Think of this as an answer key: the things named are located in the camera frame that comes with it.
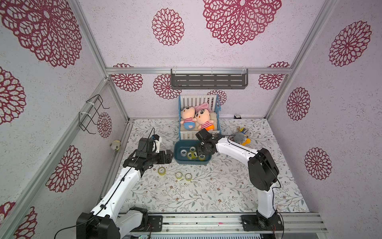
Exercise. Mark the teal plastic storage box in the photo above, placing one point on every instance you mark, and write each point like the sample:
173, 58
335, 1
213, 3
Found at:
186, 144

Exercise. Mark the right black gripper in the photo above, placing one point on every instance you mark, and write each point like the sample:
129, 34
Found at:
204, 142

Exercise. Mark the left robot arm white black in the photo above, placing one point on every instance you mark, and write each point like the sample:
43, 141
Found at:
104, 220

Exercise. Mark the small round plush on wall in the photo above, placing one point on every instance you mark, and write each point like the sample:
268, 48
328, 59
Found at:
115, 145

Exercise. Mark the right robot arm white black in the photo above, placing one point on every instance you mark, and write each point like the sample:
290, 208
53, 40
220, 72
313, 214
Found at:
263, 174

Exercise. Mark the black wire wall rack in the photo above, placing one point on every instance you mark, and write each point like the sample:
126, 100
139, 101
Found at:
86, 117

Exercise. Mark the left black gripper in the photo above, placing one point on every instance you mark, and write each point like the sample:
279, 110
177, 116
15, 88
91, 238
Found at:
168, 158

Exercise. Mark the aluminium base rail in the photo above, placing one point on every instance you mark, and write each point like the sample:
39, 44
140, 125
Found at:
237, 223

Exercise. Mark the blue white toy crib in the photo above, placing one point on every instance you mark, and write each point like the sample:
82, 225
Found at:
192, 101

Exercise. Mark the grey plush keychain toy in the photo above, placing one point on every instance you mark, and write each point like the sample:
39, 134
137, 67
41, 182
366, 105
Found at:
241, 136

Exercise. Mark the clear tape roll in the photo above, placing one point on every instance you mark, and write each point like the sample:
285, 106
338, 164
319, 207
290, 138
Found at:
183, 152

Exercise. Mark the plush doll blue shorts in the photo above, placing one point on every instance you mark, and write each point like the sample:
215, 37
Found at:
188, 119

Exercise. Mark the plush doll orange shorts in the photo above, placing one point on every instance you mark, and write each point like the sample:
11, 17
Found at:
204, 120

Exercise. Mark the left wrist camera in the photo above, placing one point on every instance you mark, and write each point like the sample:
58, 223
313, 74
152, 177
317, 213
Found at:
150, 145

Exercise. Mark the grey wall shelf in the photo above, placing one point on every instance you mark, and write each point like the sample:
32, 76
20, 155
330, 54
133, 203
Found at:
211, 81

